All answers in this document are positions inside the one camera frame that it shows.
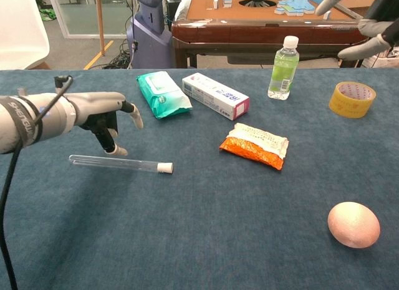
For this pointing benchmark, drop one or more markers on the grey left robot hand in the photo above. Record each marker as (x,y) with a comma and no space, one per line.
(96,106)

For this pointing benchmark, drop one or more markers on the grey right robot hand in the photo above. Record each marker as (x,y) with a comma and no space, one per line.
(374,46)

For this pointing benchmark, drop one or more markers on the clear glass test tube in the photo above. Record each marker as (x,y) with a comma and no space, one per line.
(118,163)

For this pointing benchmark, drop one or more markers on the small white tube cap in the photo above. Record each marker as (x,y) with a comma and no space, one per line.
(165,167)

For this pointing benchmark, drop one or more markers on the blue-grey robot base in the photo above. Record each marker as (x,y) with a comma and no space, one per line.
(149,43)

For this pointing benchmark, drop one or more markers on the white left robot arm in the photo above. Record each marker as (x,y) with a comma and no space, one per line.
(34,121)

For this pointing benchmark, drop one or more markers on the white printed carton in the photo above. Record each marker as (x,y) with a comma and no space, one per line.
(385,60)

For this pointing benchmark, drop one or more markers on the brown cardboard box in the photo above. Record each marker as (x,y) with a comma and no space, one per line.
(358,0)

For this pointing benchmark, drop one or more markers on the green wet wipes pack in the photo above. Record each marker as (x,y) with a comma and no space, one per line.
(162,93)

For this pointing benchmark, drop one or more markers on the yellow tape roll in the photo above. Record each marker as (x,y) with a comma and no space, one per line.
(339,106)

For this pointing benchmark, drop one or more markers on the wooden pole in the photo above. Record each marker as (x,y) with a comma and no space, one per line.
(100,22)

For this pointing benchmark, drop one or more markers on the glass partition door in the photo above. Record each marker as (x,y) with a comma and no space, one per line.
(81,15)

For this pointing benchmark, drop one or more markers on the blue mahjong tile pile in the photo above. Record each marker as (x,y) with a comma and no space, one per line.
(293,3)

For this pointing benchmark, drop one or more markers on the clear bottle green label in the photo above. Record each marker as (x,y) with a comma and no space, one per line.
(283,71)

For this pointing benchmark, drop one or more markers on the green floor item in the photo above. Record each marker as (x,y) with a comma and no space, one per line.
(48,15)

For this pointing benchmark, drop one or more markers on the white chair wooden legs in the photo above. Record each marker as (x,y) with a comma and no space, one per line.
(18,28)

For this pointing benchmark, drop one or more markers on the white toothpaste box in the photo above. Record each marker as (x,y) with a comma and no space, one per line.
(215,95)

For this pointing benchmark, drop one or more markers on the green potted plant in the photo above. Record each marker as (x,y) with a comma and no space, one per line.
(40,0)

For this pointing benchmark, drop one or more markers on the brown mahjong table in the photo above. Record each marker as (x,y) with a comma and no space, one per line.
(249,31)

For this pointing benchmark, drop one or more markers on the blue velvet tablecloth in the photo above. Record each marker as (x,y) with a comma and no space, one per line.
(187,224)

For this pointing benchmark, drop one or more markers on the orange white snack packet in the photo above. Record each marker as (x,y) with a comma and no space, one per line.
(255,146)

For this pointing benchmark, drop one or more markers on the pink egg-shaped ball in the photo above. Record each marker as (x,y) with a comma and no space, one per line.
(353,224)

